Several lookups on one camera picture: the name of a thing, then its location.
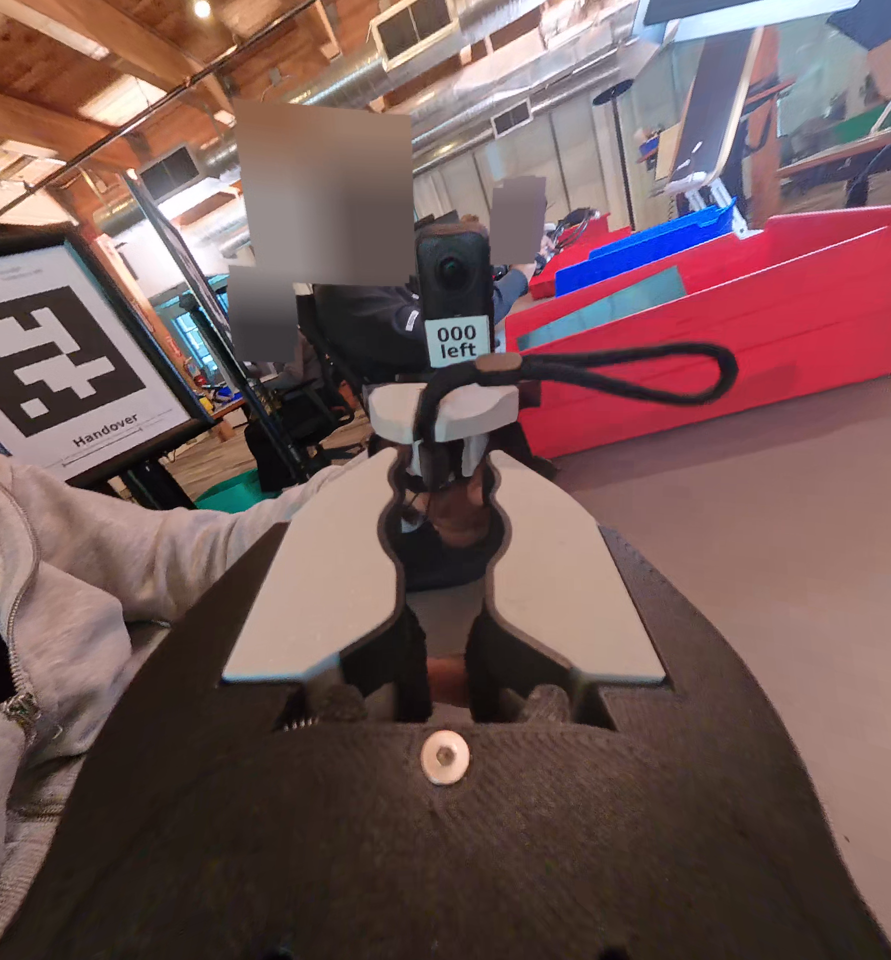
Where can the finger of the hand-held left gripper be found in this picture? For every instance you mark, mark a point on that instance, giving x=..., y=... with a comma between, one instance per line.
x=389, y=412
x=483, y=409

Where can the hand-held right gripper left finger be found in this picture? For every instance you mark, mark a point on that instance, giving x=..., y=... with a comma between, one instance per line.
x=310, y=592

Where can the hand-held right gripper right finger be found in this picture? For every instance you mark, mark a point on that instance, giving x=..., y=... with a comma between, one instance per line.
x=580, y=600

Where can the person's left forearm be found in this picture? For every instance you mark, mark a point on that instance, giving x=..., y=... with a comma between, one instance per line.
x=250, y=525

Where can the person's left hand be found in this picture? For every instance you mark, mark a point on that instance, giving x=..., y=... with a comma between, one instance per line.
x=464, y=517

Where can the person's right hand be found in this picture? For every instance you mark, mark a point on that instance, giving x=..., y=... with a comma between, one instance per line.
x=445, y=679

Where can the black office chair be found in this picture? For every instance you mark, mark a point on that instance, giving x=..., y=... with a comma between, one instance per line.
x=303, y=420

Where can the distant red bin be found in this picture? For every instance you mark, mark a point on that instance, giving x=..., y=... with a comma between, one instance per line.
x=558, y=277

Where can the green bag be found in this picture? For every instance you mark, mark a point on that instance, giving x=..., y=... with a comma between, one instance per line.
x=228, y=495

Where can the dark blue bin stack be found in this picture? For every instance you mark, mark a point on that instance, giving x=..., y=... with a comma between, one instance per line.
x=640, y=251

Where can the red plastic bin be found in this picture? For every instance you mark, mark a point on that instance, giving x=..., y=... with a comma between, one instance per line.
x=715, y=375
x=828, y=225

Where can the black tripod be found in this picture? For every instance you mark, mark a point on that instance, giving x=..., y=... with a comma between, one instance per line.
x=190, y=285

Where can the black pole with disc top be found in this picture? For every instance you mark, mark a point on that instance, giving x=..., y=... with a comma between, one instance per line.
x=614, y=94

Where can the person's grey hoodie torso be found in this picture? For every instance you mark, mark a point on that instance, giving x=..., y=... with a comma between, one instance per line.
x=63, y=615

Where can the tan slanted boards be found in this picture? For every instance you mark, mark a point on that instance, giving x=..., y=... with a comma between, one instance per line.
x=669, y=150

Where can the framed black white marker poster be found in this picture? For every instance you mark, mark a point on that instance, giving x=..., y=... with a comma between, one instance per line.
x=78, y=360

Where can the glowing light panel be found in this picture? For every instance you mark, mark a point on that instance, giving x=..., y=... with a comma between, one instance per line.
x=715, y=15

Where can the wooden workbench green boards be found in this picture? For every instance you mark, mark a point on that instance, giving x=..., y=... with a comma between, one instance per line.
x=850, y=142

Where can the white stand frame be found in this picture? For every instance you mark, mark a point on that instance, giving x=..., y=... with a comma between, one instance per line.
x=715, y=202

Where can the black tilted board white frame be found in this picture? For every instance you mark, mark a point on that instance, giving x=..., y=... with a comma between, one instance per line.
x=715, y=112

